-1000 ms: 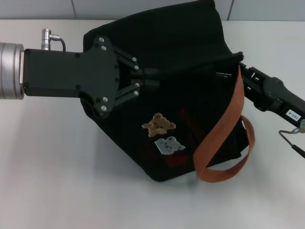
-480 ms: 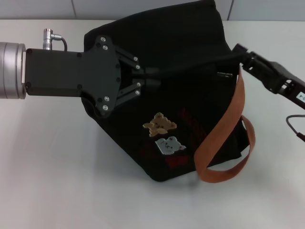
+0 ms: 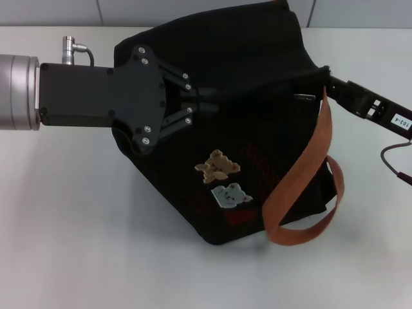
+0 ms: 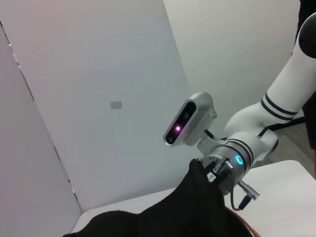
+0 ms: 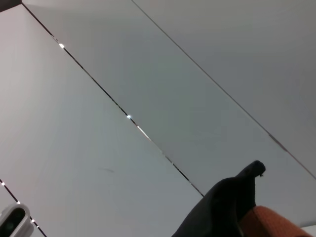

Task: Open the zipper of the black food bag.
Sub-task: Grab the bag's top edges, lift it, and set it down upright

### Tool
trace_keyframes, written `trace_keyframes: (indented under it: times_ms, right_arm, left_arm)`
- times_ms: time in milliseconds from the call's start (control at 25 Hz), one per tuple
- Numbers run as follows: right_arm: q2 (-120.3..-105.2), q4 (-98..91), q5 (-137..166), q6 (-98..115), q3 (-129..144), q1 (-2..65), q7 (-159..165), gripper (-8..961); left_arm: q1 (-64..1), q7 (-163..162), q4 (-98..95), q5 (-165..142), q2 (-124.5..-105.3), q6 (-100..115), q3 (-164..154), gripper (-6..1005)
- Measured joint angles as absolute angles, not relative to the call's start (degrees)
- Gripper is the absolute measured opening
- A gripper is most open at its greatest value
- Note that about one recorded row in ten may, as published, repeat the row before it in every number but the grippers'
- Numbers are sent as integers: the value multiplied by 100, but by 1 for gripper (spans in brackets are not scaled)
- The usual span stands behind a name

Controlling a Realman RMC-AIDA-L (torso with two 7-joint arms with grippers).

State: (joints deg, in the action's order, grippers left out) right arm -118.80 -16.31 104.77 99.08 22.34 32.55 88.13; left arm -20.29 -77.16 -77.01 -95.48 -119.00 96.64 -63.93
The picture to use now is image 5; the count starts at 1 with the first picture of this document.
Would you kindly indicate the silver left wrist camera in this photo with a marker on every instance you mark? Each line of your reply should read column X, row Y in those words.
column 14, row 219

